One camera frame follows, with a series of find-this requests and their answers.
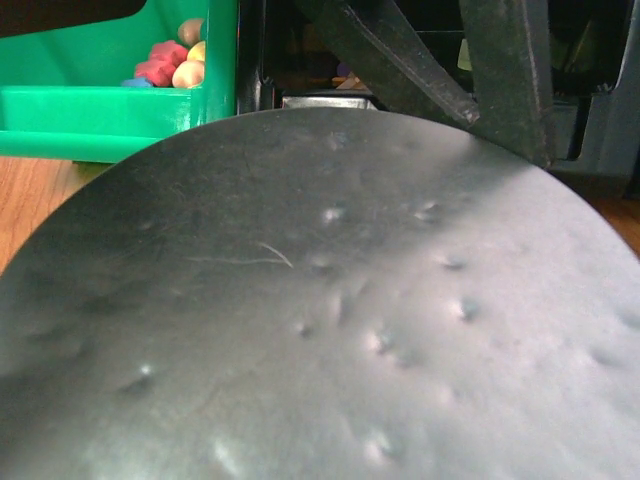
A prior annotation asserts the black popsicle candy bin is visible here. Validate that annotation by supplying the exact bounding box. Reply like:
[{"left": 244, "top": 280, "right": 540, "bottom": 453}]
[{"left": 236, "top": 1, "right": 639, "bottom": 197}]

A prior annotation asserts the green plastic bin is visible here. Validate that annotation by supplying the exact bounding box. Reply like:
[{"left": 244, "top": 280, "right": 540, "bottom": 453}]
[{"left": 1, "top": 1, "right": 238, "bottom": 163}]

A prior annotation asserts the metal jar lid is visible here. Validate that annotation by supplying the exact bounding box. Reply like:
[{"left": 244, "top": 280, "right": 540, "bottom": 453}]
[{"left": 1, "top": 108, "right": 639, "bottom": 479}]

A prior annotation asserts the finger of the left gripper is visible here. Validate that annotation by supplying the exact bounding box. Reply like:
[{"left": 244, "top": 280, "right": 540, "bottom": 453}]
[
  {"left": 295, "top": 0, "right": 480, "bottom": 124},
  {"left": 459, "top": 0, "right": 555, "bottom": 167}
]

